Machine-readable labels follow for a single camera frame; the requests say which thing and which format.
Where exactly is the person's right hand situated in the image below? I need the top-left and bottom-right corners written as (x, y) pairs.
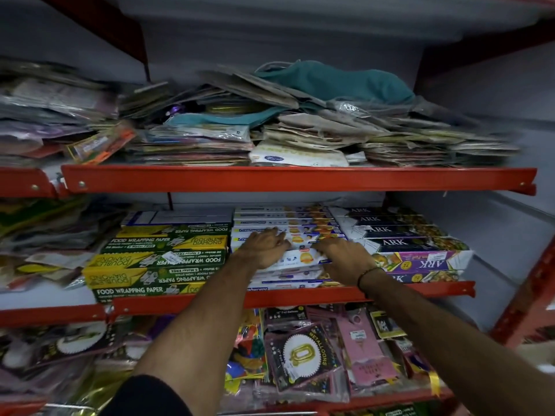
top-left (312, 237), bottom-right (378, 287)

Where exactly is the person's left hand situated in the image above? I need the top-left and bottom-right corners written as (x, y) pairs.
top-left (240, 227), bottom-right (292, 270)

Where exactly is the white foil wrap box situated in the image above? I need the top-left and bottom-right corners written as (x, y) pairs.
top-left (255, 248), bottom-right (332, 272)

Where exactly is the person's left forearm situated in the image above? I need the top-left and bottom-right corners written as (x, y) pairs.
top-left (130, 255), bottom-right (261, 416)

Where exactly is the person's right forearm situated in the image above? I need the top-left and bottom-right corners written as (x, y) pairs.
top-left (362, 269), bottom-right (555, 416)

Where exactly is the stack of white foil boxes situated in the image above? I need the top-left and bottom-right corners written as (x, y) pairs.
top-left (230, 205), bottom-right (347, 291)

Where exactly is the black wristband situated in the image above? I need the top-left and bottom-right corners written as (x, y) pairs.
top-left (356, 267), bottom-right (385, 291)

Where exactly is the long red metal shelf edge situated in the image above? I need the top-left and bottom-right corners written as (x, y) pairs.
top-left (60, 164), bottom-right (538, 196)

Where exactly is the small black balloon packet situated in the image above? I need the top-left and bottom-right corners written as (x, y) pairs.
top-left (261, 305), bottom-right (309, 330)

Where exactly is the white packet with blue logo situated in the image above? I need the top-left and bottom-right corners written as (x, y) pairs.
top-left (249, 142), bottom-right (350, 168)

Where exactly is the stack of purple dark boxes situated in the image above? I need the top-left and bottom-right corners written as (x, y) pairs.
top-left (329, 206), bottom-right (474, 285)

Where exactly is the small yellow bordered packet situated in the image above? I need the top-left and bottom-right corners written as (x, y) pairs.
top-left (369, 309), bottom-right (407, 341)

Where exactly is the black gold balloon packet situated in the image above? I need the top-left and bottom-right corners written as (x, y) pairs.
top-left (264, 324), bottom-right (344, 392)

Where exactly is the multicolour balloon packet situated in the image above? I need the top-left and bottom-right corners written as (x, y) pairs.
top-left (223, 309), bottom-right (269, 395)

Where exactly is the pink balloon packet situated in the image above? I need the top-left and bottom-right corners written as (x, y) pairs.
top-left (335, 313), bottom-right (401, 389)

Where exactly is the stack of green yellow boxes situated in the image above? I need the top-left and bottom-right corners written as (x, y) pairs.
top-left (82, 210), bottom-right (233, 304)

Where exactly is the pile of brown paper bags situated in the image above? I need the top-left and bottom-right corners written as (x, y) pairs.
top-left (199, 67), bottom-right (520, 168)

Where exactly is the pile of flat plastic packets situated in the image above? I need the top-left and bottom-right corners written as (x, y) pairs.
top-left (119, 81), bottom-right (256, 167)

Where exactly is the teal cloth bag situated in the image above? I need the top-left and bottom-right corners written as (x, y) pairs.
top-left (165, 60), bottom-right (416, 127)

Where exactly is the black sleeve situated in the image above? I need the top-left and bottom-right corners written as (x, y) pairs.
top-left (99, 375), bottom-right (193, 416)

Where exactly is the orange plastic packet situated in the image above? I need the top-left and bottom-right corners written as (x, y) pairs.
top-left (66, 122), bottom-right (138, 165)

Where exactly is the red metal shelf upright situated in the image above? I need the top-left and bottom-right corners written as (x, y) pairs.
top-left (489, 236), bottom-right (555, 349)

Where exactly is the pile of colourful paper packets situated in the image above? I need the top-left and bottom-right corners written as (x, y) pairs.
top-left (0, 196), bottom-right (127, 294)

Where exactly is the gold foil packet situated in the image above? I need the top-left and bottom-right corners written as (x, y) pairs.
top-left (61, 367), bottom-right (136, 416)

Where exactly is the short red metal shelf edge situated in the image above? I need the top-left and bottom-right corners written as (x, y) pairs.
top-left (0, 303), bottom-right (108, 328)
top-left (0, 167), bottom-right (60, 199)

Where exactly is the pile of party decoration packets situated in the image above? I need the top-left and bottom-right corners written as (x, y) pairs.
top-left (0, 317), bottom-right (175, 414)

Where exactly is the pile of clear plastic packets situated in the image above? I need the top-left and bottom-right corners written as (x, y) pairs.
top-left (0, 60), bottom-right (121, 168)

